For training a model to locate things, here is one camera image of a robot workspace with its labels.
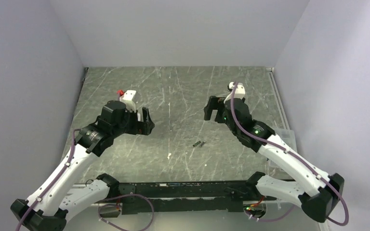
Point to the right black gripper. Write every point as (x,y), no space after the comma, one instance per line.
(215,104)

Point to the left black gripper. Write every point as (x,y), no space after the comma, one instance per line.
(143,127)

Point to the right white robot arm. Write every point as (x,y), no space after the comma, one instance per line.
(316,192)

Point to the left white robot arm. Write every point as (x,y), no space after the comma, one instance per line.
(51,206)

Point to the clear plastic organizer box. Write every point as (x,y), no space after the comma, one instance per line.
(288,136)

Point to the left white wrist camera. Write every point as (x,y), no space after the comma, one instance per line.
(128,98)

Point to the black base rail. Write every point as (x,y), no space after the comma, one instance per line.
(230,196)

